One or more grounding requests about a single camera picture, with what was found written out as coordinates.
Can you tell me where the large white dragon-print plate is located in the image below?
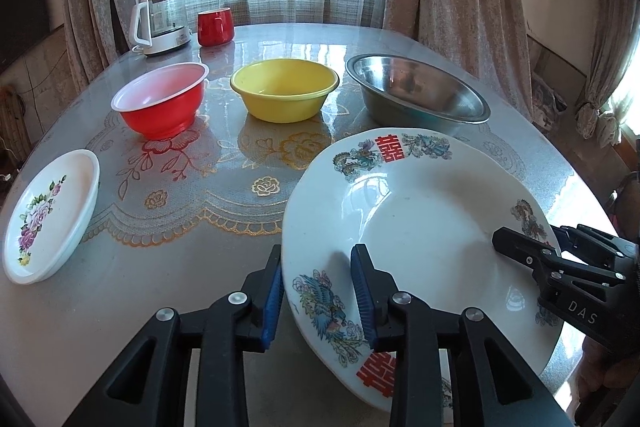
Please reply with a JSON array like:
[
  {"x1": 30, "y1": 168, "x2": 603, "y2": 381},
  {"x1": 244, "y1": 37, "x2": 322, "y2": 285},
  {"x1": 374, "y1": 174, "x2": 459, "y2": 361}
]
[{"x1": 281, "y1": 127, "x2": 563, "y2": 414}]

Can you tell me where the printed clear table cover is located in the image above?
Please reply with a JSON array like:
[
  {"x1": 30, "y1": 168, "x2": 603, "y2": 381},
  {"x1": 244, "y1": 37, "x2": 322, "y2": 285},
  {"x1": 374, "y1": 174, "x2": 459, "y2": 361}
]
[{"x1": 0, "y1": 24, "x2": 621, "y2": 427}]

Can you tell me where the red plastic bowl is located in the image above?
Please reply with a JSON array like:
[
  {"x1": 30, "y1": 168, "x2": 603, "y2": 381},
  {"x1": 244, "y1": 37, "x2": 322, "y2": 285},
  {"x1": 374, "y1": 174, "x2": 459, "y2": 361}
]
[{"x1": 111, "y1": 62, "x2": 210, "y2": 140}]

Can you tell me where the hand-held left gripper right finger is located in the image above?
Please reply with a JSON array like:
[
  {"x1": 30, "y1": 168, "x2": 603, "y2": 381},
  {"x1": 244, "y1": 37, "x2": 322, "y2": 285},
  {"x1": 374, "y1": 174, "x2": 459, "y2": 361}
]
[{"x1": 350, "y1": 243, "x2": 571, "y2": 427}]

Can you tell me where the yellow plastic bowl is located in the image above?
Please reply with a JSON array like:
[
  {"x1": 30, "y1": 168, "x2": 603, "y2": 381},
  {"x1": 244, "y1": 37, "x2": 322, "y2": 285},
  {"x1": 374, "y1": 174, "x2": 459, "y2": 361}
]
[{"x1": 230, "y1": 59, "x2": 339, "y2": 124}]

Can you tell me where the black television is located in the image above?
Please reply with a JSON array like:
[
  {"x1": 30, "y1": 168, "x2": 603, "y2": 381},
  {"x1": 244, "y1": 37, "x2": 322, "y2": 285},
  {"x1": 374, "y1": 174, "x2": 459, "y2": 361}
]
[{"x1": 0, "y1": 0, "x2": 52, "y2": 70}]

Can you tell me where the person's right hand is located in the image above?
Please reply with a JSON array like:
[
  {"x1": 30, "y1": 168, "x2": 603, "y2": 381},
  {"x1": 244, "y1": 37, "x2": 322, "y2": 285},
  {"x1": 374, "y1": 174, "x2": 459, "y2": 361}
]
[{"x1": 574, "y1": 337, "x2": 640, "y2": 413}]

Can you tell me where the wooden chair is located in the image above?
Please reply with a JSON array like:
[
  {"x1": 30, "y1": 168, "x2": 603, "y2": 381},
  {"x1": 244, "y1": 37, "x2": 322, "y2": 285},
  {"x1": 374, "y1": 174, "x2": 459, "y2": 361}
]
[{"x1": 222, "y1": 0, "x2": 252, "y2": 26}]

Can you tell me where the stainless steel bowl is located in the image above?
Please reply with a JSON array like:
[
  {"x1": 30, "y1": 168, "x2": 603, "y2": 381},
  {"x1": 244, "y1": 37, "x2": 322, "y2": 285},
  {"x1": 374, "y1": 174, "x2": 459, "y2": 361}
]
[{"x1": 345, "y1": 53, "x2": 491, "y2": 135}]

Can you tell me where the tied beige curtain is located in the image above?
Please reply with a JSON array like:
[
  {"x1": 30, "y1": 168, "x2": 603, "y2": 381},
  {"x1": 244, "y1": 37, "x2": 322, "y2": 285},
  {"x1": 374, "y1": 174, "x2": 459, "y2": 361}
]
[{"x1": 574, "y1": 0, "x2": 640, "y2": 148}]

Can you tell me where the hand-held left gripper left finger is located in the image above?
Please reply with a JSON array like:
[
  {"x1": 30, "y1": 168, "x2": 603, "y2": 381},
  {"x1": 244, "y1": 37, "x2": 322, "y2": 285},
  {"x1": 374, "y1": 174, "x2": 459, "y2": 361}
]
[{"x1": 65, "y1": 244, "x2": 286, "y2": 427}]

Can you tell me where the red mug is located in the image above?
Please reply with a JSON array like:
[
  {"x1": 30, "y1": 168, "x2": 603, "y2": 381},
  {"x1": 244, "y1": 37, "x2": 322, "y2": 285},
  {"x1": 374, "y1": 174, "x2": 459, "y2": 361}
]
[{"x1": 197, "y1": 8, "x2": 235, "y2": 46}]

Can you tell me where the white glass kettle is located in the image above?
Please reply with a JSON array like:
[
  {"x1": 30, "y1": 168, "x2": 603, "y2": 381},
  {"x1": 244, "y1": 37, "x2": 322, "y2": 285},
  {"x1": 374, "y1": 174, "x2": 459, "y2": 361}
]
[{"x1": 129, "y1": 0, "x2": 193, "y2": 56}]

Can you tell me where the small white floral plate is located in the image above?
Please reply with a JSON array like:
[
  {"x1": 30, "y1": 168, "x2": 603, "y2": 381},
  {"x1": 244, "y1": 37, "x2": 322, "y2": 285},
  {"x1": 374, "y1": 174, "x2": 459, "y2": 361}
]
[{"x1": 2, "y1": 149, "x2": 101, "y2": 285}]

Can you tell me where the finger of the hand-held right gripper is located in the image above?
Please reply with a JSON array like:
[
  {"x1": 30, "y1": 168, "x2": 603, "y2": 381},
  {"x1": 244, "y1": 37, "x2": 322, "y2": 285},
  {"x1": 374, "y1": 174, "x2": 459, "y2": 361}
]
[
  {"x1": 552, "y1": 223, "x2": 640, "y2": 260},
  {"x1": 492, "y1": 226, "x2": 627, "y2": 294}
]

